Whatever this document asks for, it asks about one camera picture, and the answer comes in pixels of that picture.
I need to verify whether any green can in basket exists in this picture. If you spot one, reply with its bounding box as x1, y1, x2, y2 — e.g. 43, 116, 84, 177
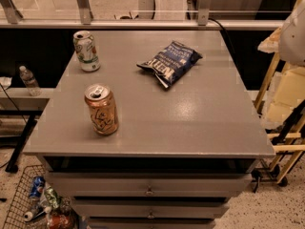
45, 187, 61, 209

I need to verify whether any green and white can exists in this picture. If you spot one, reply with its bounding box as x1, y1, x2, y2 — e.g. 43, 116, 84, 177
73, 31, 100, 72

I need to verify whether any black cable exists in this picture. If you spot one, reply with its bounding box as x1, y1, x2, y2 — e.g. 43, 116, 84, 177
208, 17, 237, 55

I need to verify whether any wire basket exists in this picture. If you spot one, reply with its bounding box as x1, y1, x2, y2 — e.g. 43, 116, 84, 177
2, 165, 45, 229

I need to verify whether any clear plastic water bottle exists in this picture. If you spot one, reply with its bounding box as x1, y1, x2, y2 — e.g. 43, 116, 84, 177
19, 66, 41, 96

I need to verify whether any blue chip bag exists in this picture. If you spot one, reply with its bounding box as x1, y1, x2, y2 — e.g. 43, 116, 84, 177
136, 41, 202, 89

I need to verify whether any red can in basket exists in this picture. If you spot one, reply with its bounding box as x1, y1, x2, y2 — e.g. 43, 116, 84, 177
47, 214, 75, 229

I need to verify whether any yellow wooden cart frame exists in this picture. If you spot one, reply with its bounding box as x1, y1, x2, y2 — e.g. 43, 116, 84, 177
253, 0, 305, 188

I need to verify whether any white bottle in basket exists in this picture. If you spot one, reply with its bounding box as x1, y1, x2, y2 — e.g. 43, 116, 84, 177
24, 206, 51, 222

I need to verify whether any grey side bench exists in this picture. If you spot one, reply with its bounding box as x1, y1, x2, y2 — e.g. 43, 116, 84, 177
0, 88, 54, 174

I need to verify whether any grey drawer cabinet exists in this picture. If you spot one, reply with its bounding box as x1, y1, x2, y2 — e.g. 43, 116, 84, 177
25, 31, 274, 229

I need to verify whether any blue can in basket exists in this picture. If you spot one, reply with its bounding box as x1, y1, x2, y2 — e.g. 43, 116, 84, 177
29, 176, 45, 199

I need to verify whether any orange soda can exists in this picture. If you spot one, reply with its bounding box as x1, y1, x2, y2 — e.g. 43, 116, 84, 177
85, 83, 118, 135

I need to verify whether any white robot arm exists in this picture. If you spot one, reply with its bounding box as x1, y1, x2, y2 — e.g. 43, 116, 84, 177
278, 0, 305, 66

